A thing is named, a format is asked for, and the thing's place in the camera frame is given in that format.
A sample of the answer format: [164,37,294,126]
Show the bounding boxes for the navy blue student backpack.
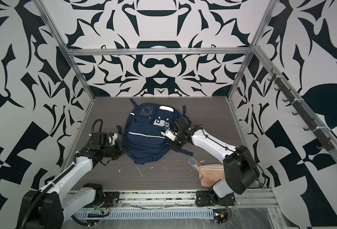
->
[117,98,187,165]

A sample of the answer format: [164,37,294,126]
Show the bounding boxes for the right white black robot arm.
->
[161,117,261,199]

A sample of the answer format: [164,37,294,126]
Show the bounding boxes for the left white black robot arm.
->
[16,132,122,229]

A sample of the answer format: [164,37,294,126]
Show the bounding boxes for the clear plastic eraser case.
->
[188,157,201,171]

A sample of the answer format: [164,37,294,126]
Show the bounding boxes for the pink fabric pencil pouch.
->
[199,164,225,188]

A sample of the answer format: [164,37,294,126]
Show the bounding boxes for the green circuit board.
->
[213,208,232,225]

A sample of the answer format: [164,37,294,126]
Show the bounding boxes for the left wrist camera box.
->
[107,132,118,146]

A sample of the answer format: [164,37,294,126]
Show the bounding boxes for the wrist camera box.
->
[161,126,177,141]
[107,132,118,146]

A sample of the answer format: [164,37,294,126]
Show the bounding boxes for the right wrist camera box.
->
[161,126,177,141]

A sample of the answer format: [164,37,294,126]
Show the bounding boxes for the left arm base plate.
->
[95,191,120,208]

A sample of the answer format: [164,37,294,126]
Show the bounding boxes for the aluminium front rail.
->
[61,188,279,210]

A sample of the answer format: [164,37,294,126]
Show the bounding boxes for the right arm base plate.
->
[195,190,236,207]

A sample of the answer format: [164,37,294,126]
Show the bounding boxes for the white slotted cable duct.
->
[74,209,214,220]

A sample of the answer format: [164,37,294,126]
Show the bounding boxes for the black corrugated cable hose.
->
[18,118,112,229]

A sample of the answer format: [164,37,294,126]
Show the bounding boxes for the wall hook rack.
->
[268,69,335,151]

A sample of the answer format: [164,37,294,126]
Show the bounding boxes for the aluminium cage frame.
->
[30,0,337,184]

